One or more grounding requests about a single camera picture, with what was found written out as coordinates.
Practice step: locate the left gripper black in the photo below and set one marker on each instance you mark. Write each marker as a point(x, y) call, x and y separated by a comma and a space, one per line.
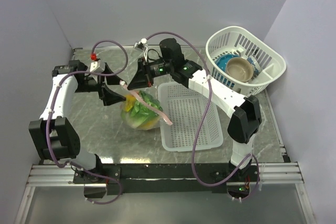
point(108, 97)

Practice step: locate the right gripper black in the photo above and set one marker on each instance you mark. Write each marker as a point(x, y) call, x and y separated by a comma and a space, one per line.
point(140, 80)

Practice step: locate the clear zip bag pink slider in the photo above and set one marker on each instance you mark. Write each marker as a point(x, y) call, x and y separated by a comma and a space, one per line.
point(147, 125)

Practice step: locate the fake green lettuce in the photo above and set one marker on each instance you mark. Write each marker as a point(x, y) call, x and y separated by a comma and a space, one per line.
point(140, 113)

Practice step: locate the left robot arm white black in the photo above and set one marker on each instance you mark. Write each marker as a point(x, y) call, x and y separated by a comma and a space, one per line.
point(53, 135)

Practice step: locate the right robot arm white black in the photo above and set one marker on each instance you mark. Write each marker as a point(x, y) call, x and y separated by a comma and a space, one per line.
point(243, 112)

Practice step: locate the white perforated shallow tray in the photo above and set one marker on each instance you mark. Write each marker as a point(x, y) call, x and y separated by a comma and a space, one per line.
point(185, 109)

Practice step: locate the blue plate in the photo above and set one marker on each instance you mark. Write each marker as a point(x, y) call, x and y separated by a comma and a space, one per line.
point(223, 60)

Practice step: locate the white slatted dish basket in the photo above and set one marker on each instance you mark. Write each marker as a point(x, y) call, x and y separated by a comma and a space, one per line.
point(239, 41)

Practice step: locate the beige bowl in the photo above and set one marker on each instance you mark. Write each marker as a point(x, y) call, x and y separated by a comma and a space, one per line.
point(239, 69)

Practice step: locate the white blue patterned dish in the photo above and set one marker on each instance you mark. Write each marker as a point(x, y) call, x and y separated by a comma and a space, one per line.
point(255, 64)

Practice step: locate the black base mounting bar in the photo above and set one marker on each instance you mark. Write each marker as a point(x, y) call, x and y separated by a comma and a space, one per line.
point(168, 178)

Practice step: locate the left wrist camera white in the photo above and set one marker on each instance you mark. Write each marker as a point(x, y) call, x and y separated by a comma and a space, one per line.
point(96, 67)

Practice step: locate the aluminium frame rail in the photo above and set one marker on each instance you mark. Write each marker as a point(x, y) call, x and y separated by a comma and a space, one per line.
point(269, 173)

